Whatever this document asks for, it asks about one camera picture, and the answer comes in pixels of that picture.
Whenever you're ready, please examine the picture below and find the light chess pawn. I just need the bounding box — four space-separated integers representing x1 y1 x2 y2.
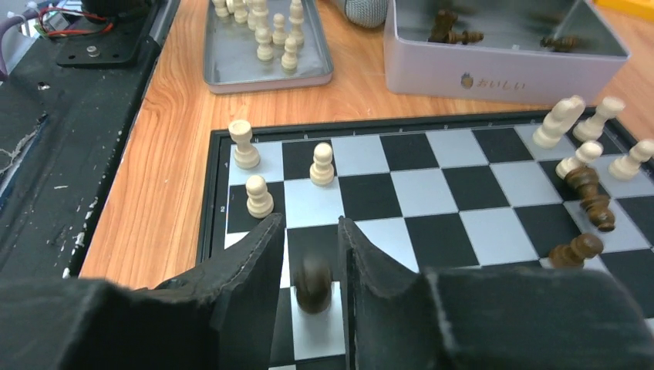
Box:
309 142 335 186
245 175 274 219

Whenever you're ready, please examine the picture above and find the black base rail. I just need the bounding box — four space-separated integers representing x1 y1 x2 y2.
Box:
1 1 179 281

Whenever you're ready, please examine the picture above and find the light chess rook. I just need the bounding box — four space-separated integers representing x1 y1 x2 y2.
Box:
228 119 260 170

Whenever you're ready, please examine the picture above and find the black silver chess board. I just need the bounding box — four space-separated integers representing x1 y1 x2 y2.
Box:
196 107 654 370

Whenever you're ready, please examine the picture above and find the dark chess pawn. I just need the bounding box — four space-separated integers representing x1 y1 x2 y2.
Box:
294 255 332 315

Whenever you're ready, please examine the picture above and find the tin lid with light pieces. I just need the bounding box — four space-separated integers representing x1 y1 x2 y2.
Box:
204 1 334 94

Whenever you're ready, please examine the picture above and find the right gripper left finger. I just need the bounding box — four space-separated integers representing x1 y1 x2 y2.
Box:
1 214 285 369

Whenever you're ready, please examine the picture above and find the tin box with dark pieces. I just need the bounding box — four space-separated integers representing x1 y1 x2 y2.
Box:
383 1 630 104

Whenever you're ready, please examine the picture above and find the silver microphone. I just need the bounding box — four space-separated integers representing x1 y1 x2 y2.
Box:
331 0 388 29

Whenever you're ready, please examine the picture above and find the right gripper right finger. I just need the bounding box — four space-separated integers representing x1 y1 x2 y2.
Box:
338 217 653 369

